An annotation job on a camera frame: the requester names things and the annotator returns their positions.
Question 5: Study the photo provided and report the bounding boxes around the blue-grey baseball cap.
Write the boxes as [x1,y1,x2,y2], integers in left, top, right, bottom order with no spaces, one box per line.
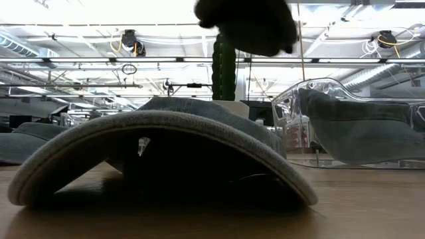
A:
[297,88,425,165]
[0,121,69,166]
[7,96,319,208]

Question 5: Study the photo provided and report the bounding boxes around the green cactus plant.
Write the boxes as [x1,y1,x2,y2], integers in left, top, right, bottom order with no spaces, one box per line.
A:
[211,33,236,102]

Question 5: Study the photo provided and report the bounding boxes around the black computer monitor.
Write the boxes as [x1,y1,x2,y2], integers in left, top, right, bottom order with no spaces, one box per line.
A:
[9,115,33,129]

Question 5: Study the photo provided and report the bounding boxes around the silver ceiling air duct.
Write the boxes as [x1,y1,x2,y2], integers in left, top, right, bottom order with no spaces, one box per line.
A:
[341,62,425,90]
[0,33,60,59]

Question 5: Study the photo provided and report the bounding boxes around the black ceiling cable reel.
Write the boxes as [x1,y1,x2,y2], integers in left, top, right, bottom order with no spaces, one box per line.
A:
[377,29,398,50]
[120,29,147,57]

